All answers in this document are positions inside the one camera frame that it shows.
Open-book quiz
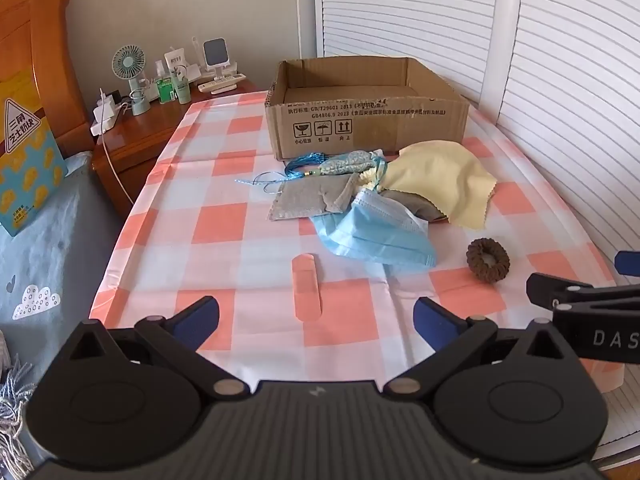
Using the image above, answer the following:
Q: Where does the pink checkered tablecloth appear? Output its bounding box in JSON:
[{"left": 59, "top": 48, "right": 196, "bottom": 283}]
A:
[{"left": 89, "top": 90, "right": 626, "bottom": 393}]

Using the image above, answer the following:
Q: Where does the small green desk fan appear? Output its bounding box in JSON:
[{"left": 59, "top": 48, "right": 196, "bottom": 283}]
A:
[{"left": 111, "top": 45, "right": 151, "bottom": 117}]

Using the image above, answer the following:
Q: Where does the white remote control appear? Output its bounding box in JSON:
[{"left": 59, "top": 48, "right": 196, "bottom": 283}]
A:
[{"left": 197, "top": 74, "right": 247, "bottom": 95}]

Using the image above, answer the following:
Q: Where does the white power strip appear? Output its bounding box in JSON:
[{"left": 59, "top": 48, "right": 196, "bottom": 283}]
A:
[{"left": 90, "top": 89, "right": 132, "bottom": 137}]

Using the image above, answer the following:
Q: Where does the brown hair scrunchie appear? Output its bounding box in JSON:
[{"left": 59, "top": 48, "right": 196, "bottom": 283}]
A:
[{"left": 466, "top": 237, "right": 511, "bottom": 286}]

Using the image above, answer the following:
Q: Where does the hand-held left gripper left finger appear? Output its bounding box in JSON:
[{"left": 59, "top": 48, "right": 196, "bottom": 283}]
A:
[{"left": 60, "top": 296, "right": 248, "bottom": 401}]

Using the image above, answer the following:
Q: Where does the white louvred wardrobe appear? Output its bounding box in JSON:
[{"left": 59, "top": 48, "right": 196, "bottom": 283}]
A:
[{"left": 298, "top": 0, "right": 640, "bottom": 461}]

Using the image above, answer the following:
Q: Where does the blue face mask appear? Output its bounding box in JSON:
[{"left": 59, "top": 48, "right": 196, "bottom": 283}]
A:
[{"left": 311, "top": 195, "right": 437, "bottom": 267}]

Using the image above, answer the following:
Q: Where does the white card box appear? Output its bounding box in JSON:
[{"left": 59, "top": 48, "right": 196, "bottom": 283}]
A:
[{"left": 164, "top": 47, "right": 191, "bottom": 78}]

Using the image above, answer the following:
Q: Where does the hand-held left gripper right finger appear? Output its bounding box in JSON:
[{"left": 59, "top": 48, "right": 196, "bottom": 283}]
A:
[{"left": 382, "top": 297, "right": 576, "bottom": 401}]

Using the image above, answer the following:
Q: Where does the grey fringed cloth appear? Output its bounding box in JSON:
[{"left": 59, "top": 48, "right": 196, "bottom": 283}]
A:
[{"left": 0, "top": 330, "right": 38, "bottom": 476}]

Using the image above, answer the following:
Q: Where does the green labelled bottle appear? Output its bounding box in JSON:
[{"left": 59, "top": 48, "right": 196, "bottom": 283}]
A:
[{"left": 155, "top": 72, "right": 176, "bottom": 105}]

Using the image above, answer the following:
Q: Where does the pink adhesive bandage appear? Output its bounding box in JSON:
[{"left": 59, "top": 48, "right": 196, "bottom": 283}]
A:
[{"left": 291, "top": 255, "right": 322, "bottom": 323}]

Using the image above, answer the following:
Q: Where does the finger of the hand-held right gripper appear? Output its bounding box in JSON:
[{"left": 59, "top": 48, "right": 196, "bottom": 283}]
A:
[
  {"left": 526, "top": 272, "right": 640, "bottom": 312},
  {"left": 614, "top": 251, "right": 640, "bottom": 277}
]

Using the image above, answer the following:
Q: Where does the yellow and blue snack box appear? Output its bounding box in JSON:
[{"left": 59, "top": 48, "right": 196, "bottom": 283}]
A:
[{"left": 0, "top": 92, "right": 68, "bottom": 237}]

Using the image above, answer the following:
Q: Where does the brown cardboard box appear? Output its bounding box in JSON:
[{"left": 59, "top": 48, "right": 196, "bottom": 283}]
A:
[{"left": 265, "top": 57, "right": 470, "bottom": 162}]

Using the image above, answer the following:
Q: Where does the green tube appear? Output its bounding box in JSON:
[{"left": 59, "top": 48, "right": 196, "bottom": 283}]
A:
[{"left": 172, "top": 67, "right": 190, "bottom": 106}]

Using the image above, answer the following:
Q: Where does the wooden nightstand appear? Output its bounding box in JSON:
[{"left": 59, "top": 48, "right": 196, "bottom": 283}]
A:
[{"left": 90, "top": 75, "right": 261, "bottom": 218}]

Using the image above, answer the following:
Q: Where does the patterned sachet with blue tassel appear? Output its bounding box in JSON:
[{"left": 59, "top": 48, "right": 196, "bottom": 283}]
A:
[{"left": 235, "top": 149, "right": 388, "bottom": 193}]

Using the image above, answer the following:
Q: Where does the white phone stand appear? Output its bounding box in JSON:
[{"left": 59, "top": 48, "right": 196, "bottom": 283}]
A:
[{"left": 202, "top": 37, "right": 237, "bottom": 81}]

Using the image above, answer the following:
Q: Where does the wooden headboard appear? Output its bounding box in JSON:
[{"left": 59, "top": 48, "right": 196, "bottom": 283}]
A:
[{"left": 0, "top": 0, "right": 96, "bottom": 161}]

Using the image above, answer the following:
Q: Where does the grey fabric pouch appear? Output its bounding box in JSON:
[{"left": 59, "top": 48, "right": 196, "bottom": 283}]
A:
[{"left": 266, "top": 174, "right": 368, "bottom": 222}]

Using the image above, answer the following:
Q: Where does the blue-grey bed blanket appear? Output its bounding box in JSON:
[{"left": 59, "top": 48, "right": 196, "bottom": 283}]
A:
[{"left": 0, "top": 150, "right": 136, "bottom": 341}]

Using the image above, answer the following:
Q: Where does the pale yellow cloth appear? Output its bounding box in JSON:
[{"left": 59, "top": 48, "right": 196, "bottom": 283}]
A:
[{"left": 382, "top": 141, "right": 497, "bottom": 229}]

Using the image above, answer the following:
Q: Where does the white cable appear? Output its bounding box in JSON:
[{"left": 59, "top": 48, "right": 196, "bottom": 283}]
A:
[{"left": 101, "top": 110, "right": 133, "bottom": 202}]

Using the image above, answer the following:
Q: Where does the pale yellow frilled scrunchie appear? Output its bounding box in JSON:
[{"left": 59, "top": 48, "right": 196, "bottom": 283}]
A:
[{"left": 357, "top": 167, "right": 388, "bottom": 194}]

